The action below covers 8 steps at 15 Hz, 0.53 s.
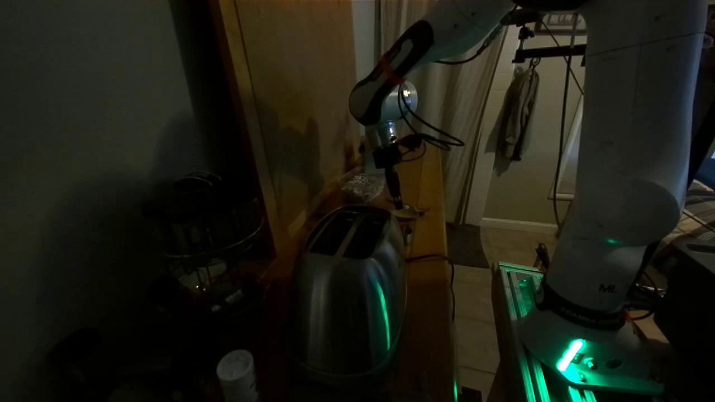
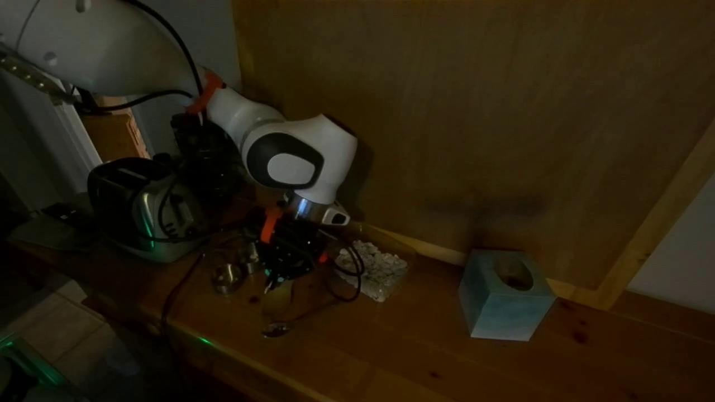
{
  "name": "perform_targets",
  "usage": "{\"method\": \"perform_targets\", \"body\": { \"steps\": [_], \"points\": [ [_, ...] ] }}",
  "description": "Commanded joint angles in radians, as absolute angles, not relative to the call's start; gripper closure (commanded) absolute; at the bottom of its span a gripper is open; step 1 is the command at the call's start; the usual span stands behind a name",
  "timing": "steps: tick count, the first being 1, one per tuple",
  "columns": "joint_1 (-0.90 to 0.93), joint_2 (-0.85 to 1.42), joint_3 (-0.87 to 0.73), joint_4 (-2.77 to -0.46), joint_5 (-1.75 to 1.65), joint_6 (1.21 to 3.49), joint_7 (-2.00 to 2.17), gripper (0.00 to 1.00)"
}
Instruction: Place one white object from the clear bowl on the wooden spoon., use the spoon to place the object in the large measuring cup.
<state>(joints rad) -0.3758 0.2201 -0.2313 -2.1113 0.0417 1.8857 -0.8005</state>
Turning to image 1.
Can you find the white plastic bottle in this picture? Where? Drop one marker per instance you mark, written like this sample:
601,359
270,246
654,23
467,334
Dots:
236,376

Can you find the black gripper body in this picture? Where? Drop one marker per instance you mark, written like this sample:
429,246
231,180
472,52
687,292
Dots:
392,152

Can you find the stainless steel toaster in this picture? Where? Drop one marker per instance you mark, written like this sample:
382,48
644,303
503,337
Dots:
346,299

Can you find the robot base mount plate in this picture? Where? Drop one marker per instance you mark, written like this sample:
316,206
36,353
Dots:
594,359

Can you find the wooden spoon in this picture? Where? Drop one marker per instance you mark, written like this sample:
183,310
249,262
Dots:
406,215

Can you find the large wooden back panel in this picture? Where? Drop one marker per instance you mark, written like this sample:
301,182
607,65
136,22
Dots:
298,91

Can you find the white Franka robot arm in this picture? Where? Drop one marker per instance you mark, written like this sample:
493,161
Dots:
632,148

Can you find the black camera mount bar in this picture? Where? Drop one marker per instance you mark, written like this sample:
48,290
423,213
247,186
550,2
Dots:
550,52

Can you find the hanging grey towel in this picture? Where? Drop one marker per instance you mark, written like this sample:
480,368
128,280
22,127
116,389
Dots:
514,119

